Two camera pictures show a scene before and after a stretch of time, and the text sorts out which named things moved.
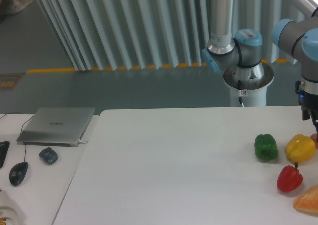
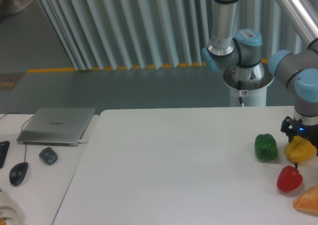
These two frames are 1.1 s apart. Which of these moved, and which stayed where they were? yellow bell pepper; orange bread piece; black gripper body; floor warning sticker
Moved: black gripper body
Stayed: yellow bell pepper; floor warning sticker; orange bread piece
